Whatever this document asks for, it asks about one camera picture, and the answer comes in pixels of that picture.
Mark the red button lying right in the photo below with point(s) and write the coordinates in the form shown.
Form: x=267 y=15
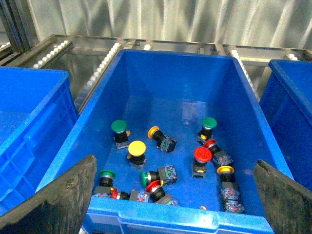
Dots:
x=220 y=157

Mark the red mushroom button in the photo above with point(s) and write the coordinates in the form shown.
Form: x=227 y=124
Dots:
x=202 y=156

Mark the red button front edge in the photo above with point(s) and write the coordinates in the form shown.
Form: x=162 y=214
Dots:
x=134 y=195

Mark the green button front left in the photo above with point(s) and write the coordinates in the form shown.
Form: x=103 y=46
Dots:
x=105 y=184

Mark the red button front centre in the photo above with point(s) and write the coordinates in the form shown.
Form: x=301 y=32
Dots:
x=158 y=195

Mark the yellow mushroom button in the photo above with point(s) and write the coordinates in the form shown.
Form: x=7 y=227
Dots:
x=136 y=155

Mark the metal roller rack frame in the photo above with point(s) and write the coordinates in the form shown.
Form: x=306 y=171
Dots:
x=88 y=58

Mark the orange button lying centre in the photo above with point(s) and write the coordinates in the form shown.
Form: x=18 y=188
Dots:
x=164 y=142

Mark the empty blue middle bin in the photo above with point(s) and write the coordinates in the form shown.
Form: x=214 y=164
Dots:
x=287 y=105

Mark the blue bin with buttons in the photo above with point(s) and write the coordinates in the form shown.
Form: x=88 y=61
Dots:
x=174 y=92

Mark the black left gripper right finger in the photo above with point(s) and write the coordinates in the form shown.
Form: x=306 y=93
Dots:
x=287 y=204

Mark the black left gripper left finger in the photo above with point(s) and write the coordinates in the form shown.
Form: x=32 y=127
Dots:
x=59 y=207

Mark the blue bin far left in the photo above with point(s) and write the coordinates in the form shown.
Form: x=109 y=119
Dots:
x=37 y=113

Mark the green button lying centre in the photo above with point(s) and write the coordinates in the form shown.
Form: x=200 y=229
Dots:
x=165 y=174

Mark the yellow button right front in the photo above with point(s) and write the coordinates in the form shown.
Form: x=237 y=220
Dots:
x=229 y=191

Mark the green button back left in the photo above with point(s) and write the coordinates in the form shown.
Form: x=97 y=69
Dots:
x=121 y=134

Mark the green button back right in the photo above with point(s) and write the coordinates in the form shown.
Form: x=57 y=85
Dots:
x=206 y=132

